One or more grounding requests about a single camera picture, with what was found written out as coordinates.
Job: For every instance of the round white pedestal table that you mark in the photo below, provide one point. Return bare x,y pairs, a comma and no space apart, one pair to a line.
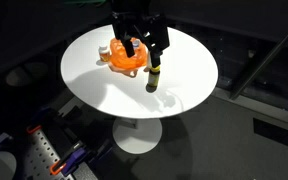
184,73

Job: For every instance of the amber bottle with white cap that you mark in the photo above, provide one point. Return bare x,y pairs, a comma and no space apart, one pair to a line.
104,53

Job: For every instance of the dark bottle with yellow cap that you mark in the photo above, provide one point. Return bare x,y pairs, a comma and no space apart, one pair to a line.
153,79

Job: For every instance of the orange plastic bag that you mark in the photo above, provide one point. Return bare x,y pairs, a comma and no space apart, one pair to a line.
120,56

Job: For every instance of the perforated metal plate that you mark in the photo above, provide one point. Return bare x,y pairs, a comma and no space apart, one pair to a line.
40,153

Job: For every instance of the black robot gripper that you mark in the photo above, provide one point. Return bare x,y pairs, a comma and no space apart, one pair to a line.
150,30

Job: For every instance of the black clamp with orange tip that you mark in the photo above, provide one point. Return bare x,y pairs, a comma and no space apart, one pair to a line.
34,128

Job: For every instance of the black diagonal pole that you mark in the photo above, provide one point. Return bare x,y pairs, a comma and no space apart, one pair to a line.
267,55

